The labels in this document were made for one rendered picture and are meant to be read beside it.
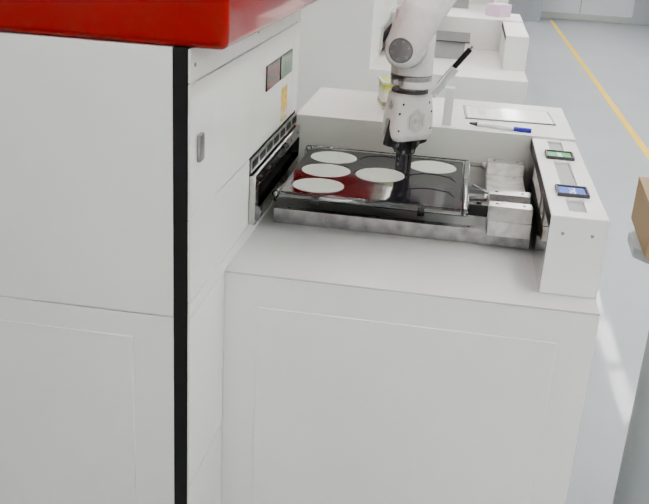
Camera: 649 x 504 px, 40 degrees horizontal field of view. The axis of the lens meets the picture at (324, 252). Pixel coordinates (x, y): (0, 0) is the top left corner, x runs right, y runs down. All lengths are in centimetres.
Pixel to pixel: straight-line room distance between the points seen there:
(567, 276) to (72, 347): 81
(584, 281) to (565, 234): 9
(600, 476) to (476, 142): 105
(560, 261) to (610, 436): 134
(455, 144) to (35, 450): 109
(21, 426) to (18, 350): 14
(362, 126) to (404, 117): 24
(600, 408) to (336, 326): 156
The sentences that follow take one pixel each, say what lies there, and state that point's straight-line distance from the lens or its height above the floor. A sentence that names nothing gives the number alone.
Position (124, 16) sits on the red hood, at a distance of 126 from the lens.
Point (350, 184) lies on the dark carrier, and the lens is 176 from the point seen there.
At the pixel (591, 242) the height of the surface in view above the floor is 92.
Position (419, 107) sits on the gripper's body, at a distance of 183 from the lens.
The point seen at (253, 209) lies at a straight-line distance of 165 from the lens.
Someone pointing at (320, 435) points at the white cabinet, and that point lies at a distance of 163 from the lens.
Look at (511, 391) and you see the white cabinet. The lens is 156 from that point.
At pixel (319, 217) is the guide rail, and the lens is 174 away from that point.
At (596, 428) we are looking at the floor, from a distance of 284.
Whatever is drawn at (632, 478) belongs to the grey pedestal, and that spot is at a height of 30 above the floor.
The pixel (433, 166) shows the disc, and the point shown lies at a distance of 194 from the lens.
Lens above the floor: 140
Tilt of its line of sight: 21 degrees down
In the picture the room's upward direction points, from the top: 4 degrees clockwise
